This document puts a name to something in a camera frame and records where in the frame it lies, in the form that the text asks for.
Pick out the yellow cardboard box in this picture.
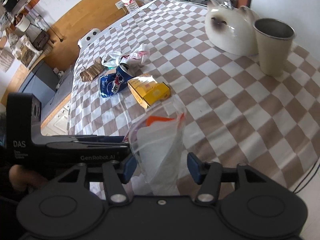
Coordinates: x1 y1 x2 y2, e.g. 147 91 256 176
127 73 171 109

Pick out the printed canvas tote bag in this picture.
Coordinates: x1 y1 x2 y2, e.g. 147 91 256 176
12 35 42 69

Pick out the white bucket bag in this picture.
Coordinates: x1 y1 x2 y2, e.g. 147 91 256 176
14 13 30 33

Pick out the clear zip plastic bag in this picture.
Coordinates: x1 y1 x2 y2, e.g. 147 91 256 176
128 95 187 196

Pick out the cream metal cup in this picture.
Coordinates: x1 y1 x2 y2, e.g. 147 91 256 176
253 18 296 77

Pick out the white red plastic bag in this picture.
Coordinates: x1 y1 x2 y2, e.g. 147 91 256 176
119 43 150 67

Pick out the clear white plastic bag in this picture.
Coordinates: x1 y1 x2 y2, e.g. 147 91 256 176
101 51 123 69

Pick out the grey storage box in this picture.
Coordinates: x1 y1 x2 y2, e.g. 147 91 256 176
18 60 59 106

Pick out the cream cabinet bench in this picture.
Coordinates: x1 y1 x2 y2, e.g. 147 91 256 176
41 94 71 136

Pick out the person's left hand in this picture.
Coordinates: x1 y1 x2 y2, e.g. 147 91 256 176
9 165 48 191

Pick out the dark brown shoulder bag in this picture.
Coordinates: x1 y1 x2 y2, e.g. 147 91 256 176
32 30 50 51

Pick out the clear water bottle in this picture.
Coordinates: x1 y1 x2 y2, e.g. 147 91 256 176
121 0 139 14

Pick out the checkered brown white tablecloth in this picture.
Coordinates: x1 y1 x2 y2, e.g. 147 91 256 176
68 0 319 187

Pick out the crushed blue Pepsi can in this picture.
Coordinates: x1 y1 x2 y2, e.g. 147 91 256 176
99 63 135 98

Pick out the white wall socket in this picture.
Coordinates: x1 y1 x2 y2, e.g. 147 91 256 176
115 1 124 9

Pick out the torn brown cardboard piece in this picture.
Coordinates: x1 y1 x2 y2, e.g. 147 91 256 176
80 57 105 82

